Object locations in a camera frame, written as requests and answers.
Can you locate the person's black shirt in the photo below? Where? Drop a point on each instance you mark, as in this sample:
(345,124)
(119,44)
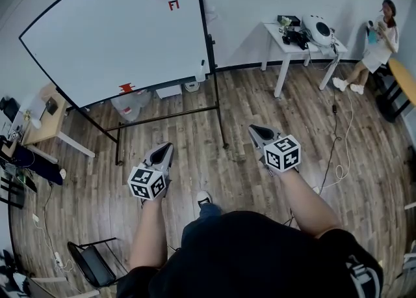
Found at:
(247,257)

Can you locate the yellow round table black legs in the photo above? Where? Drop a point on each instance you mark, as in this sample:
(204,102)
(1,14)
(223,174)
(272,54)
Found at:
(404,78)

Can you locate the person's left forearm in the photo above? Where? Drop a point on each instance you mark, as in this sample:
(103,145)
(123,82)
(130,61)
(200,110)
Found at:
(148,235)

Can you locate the black power adapter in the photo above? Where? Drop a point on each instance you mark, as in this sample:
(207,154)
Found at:
(334,108)

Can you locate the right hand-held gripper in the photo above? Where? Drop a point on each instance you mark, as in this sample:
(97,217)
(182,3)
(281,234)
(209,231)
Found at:
(282,153)

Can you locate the small black device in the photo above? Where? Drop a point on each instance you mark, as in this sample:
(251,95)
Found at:
(51,106)

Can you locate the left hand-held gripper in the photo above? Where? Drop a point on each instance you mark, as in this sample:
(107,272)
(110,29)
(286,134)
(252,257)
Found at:
(143,183)

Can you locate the person's white shoe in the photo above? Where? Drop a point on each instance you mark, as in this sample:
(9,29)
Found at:
(203,197)

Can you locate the white whiteboard black frame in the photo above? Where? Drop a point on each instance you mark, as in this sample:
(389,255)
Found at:
(113,39)

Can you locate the white round device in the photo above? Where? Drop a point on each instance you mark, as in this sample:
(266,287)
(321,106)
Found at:
(317,30)

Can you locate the black folding chair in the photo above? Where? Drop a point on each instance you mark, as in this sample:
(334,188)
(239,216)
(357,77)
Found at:
(96,265)

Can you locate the white flat carton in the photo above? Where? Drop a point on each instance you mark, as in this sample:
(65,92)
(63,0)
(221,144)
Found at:
(168,91)

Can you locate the white table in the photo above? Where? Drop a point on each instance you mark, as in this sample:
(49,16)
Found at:
(286,43)

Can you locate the person's right forearm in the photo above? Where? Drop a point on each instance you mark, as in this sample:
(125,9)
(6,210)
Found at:
(308,205)

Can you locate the black tray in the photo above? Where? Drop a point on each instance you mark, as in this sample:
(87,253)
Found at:
(295,20)

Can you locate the white pen cup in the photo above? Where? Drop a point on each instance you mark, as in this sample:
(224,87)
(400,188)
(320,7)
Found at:
(201,76)

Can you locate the light wooden side table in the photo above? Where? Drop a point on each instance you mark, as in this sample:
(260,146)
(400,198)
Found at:
(42,126)

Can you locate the clear plastic water jug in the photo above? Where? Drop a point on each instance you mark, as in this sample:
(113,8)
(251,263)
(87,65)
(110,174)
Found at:
(130,106)

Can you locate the pale green plant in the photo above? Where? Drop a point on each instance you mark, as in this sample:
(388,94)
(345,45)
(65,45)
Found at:
(286,21)

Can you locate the person's blue jeans leg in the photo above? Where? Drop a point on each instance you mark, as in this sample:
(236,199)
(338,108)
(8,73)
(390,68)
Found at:
(201,222)

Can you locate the white round lamp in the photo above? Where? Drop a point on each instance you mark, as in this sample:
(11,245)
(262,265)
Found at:
(35,123)

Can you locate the white power strip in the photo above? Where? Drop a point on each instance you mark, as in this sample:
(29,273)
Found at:
(58,258)

